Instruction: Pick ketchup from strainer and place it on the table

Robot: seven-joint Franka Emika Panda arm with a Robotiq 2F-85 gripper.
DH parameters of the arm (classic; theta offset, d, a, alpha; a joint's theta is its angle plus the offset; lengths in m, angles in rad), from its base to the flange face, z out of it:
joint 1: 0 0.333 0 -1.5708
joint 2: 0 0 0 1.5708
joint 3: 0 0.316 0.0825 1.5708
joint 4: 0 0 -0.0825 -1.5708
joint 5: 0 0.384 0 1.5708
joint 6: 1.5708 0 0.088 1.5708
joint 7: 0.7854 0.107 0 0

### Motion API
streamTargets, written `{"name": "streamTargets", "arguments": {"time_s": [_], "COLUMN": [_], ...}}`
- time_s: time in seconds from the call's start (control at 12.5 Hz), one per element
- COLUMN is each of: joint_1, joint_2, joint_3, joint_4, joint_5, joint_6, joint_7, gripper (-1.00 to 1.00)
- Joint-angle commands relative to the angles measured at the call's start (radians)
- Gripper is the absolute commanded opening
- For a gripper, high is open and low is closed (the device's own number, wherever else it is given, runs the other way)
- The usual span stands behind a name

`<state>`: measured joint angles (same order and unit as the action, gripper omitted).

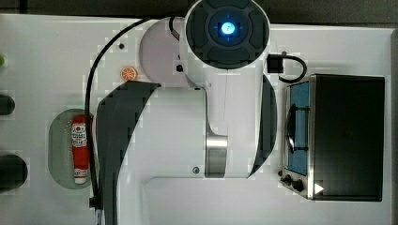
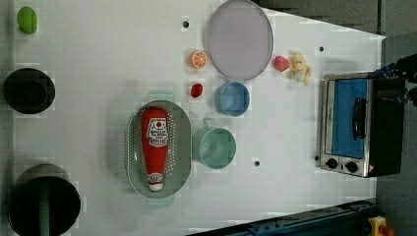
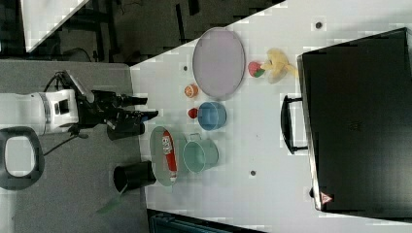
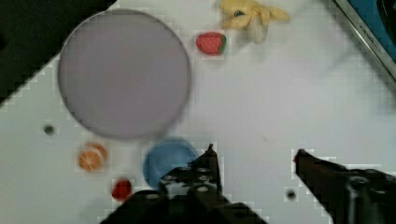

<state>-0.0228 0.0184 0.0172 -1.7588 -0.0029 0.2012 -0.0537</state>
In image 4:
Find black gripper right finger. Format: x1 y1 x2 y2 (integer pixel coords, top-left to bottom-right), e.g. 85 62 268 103
293 149 396 224

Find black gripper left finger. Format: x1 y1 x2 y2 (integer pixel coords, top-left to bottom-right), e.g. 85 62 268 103
158 144 223 199

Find blue bowl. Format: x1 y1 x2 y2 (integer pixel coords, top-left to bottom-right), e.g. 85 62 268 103
142 138 198 189

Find small red tomato toy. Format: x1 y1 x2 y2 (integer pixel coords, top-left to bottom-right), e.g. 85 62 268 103
111 179 132 202

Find orange slice toy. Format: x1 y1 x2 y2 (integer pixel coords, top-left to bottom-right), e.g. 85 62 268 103
78 142 107 172

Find large grey round plate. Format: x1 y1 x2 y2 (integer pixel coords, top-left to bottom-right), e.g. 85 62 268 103
58 9 192 140

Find red plush strawberry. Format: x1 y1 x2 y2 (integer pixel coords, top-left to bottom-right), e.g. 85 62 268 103
195 32 227 56

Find yellow plush toy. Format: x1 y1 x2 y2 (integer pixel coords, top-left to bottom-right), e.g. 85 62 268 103
219 0 290 44

